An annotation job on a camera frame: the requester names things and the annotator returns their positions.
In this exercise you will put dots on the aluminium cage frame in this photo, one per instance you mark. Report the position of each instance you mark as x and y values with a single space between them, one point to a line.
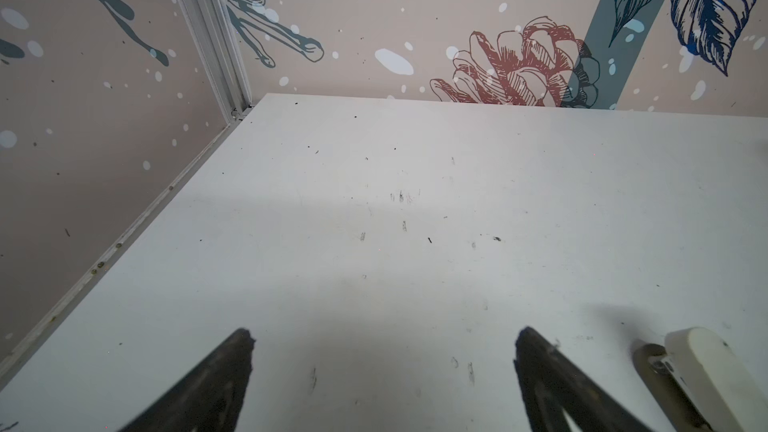
107 109

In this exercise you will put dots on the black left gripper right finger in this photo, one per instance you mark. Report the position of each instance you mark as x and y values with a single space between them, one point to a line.
556 392

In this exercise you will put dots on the beige olive mini stapler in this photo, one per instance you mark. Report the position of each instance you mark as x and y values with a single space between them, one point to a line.
700 383

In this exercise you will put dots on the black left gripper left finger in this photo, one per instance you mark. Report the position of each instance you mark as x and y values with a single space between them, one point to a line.
209 397

